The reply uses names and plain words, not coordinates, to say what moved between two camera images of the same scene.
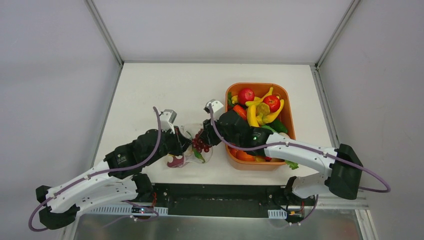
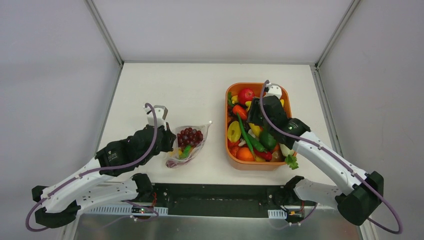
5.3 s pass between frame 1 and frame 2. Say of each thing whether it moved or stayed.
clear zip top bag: moved
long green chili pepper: moved
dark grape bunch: moved
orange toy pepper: stayed
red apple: stayed
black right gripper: moved
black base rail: stayed
